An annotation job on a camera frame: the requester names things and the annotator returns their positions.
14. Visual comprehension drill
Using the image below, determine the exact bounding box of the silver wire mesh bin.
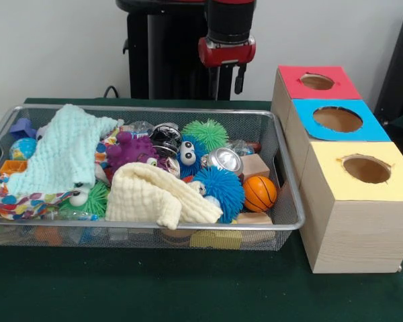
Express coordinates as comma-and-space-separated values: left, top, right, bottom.
0, 104, 306, 252

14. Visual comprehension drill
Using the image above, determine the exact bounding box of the wooden three-hole sorting box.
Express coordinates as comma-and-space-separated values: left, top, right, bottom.
271, 64, 403, 274

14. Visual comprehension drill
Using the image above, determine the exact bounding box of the purple spiky rubber toy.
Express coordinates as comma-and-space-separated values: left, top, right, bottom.
105, 131, 171, 178

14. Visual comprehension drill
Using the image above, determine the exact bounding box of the small globe ball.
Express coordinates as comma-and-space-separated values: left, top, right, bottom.
9, 138, 38, 161

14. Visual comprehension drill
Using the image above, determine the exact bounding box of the colourful dotted cloth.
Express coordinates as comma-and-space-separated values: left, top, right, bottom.
0, 127, 122, 221

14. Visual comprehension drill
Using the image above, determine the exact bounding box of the crushed silver can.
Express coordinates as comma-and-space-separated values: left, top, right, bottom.
201, 147, 244, 177

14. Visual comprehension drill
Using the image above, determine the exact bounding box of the dark green tablecloth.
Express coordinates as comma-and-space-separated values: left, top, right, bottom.
0, 97, 403, 322

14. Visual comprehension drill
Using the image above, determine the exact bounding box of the green spiky rubber ball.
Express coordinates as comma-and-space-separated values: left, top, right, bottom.
181, 119, 230, 150

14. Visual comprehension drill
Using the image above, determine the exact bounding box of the orange toy basketball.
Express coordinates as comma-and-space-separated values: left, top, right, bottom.
242, 176, 278, 214

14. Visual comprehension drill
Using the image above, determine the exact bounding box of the blue spiky rubber ball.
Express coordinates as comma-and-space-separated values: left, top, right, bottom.
194, 166, 245, 225

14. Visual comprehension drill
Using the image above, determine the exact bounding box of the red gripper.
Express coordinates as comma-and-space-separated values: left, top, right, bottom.
197, 36, 257, 95

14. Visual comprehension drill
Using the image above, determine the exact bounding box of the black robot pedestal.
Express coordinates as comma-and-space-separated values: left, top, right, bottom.
116, 0, 241, 101

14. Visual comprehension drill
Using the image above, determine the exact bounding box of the mint green knitted cloth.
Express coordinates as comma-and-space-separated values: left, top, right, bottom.
9, 103, 125, 197

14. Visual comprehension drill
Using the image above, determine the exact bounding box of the clear plastic bottle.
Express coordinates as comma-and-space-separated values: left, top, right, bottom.
225, 139, 256, 158

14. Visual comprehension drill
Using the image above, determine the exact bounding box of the blue spiky ball with eyes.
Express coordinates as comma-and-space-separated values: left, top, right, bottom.
176, 134, 209, 178

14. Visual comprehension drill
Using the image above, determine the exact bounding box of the black flat panel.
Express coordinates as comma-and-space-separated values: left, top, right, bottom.
374, 5, 403, 125

